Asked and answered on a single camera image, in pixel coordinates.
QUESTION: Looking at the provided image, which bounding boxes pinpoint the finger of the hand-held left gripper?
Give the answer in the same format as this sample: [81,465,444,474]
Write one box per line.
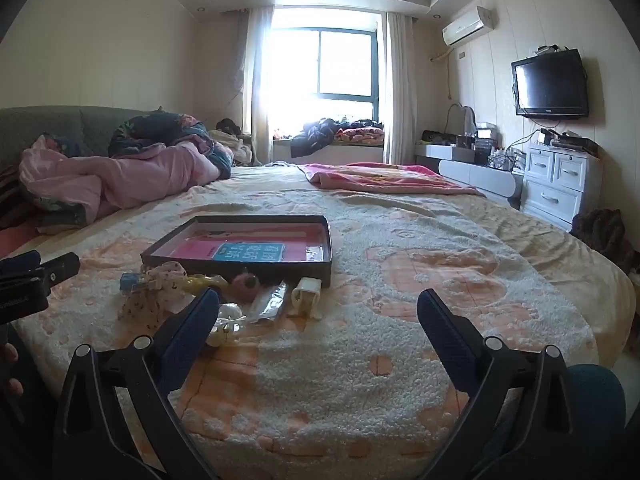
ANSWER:
[0,250,42,276]
[39,254,81,288]

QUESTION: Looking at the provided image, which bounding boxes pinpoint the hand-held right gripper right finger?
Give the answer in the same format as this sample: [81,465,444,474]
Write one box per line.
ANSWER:
[417,288,586,480]

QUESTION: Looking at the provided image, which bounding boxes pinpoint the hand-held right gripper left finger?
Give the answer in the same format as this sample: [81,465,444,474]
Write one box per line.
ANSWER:
[52,287,221,480]

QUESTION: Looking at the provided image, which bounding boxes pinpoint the pearl earrings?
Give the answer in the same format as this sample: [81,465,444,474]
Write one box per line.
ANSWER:
[206,301,247,349]

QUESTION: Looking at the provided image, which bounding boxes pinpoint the yellow bracelets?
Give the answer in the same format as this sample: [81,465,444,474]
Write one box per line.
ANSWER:
[182,274,229,295]

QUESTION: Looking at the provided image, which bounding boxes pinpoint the dotted sheer bow hair clip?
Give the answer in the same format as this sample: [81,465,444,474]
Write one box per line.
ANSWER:
[119,261,189,324]

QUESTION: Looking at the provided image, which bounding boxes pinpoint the clear bag of hairpins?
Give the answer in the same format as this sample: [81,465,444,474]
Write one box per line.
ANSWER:
[246,281,292,324]

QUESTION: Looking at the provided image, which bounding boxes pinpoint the dark shallow box pink lining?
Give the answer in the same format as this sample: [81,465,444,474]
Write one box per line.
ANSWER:
[141,215,333,289]

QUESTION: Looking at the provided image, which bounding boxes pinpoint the person's left hand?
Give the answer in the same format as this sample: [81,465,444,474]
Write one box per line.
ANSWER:
[0,342,25,402]

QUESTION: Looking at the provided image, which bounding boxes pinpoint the blue printed card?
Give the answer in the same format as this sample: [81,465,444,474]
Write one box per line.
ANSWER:
[210,241,286,263]

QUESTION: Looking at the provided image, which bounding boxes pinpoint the pink quilt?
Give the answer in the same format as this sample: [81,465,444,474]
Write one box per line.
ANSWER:
[19,135,224,234]

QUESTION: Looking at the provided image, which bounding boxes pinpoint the green padded headboard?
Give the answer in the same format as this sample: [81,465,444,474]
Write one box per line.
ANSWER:
[0,106,161,172]

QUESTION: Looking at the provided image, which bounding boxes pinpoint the white and grey desk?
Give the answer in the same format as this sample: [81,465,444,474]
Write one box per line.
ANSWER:
[415,142,524,209]

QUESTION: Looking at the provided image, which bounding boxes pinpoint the dark floral quilt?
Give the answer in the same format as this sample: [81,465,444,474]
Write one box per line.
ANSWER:
[107,107,234,179]

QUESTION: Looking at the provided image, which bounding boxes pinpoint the teal cloth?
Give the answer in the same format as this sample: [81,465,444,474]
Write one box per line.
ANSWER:
[567,364,628,480]

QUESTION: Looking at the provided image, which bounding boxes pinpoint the pink printed blanket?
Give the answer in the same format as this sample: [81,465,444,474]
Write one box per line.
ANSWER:
[296,161,487,197]

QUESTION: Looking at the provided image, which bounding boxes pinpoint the brown furry cloth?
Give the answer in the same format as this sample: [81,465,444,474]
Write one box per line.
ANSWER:
[571,208,637,274]

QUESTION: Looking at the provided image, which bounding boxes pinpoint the white drawer cabinet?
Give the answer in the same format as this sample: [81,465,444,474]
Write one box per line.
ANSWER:
[520,141,603,232]

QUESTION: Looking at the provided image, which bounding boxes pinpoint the red floral blanket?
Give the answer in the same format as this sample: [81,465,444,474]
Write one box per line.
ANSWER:
[335,125,385,146]

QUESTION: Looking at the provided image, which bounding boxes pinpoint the dark jacket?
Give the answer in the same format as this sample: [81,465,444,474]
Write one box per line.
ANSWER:
[290,117,347,159]

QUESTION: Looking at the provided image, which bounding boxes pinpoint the black set-top box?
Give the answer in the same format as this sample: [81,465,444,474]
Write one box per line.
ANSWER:
[559,135,599,158]

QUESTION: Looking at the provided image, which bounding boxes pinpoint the sheer white curtain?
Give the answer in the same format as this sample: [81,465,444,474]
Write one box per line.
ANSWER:
[234,7,277,164]
[381,12,419,166]

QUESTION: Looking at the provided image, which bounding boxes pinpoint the window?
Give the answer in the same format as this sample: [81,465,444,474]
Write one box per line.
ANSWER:
[270,27,379,122]

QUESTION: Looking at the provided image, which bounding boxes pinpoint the white air conditioner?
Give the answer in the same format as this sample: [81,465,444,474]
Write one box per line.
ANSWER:
[441,6,496,47]

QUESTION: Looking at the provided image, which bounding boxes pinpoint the black wall television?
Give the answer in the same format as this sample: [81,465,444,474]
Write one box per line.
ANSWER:
[511,49,589,120]

